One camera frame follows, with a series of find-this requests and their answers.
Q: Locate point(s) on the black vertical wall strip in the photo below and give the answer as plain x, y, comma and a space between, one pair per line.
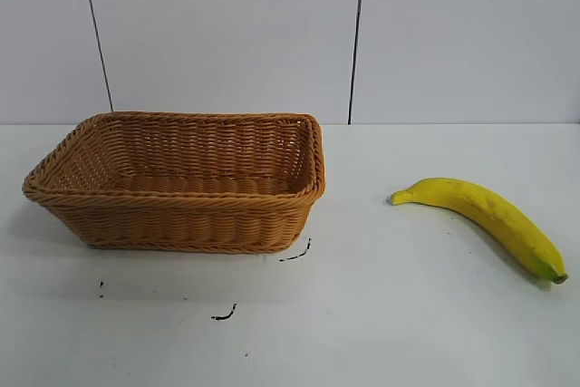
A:
96, 33
356, 38

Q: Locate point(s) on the yellow banana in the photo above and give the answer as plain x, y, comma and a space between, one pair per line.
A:
498, 219

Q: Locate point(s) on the woven wicker rectangular basket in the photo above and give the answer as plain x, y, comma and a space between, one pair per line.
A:
181, 219

